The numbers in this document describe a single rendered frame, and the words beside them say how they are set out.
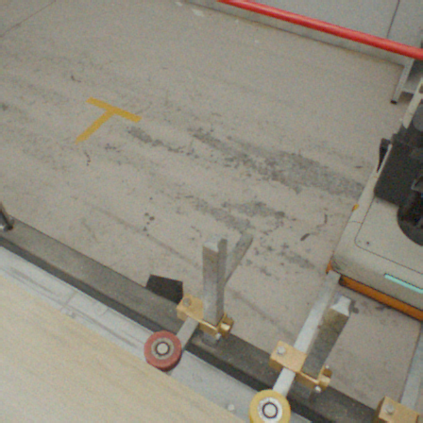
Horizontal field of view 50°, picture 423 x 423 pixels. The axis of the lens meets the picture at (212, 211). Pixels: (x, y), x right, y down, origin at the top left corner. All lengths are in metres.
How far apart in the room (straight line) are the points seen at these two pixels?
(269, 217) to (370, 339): 0.75
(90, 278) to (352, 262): 1.09
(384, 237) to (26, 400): 1.51
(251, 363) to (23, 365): 0.54
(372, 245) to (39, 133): 1.97
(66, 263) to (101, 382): 0.49
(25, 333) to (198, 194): 1.51
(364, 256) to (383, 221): 0.21
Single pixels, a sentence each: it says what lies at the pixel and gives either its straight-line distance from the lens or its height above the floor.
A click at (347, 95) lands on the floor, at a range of 3.17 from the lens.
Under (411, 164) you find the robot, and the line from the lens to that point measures 1.98.
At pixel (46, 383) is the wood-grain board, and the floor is 0.90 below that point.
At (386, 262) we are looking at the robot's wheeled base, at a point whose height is 0.28.
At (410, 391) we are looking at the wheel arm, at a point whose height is 0.82.
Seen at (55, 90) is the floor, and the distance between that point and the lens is 3.23.
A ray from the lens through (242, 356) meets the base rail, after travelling 1.23.
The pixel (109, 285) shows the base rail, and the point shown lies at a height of 0.70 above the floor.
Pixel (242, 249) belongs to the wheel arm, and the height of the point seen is 0.82.
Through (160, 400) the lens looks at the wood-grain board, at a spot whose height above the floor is 0.90.
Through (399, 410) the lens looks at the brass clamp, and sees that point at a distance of 1.12.
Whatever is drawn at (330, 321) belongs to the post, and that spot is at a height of 1.10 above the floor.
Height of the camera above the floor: 1.84
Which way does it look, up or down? 52 degrees down
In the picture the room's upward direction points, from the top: 1 degrees clockwise
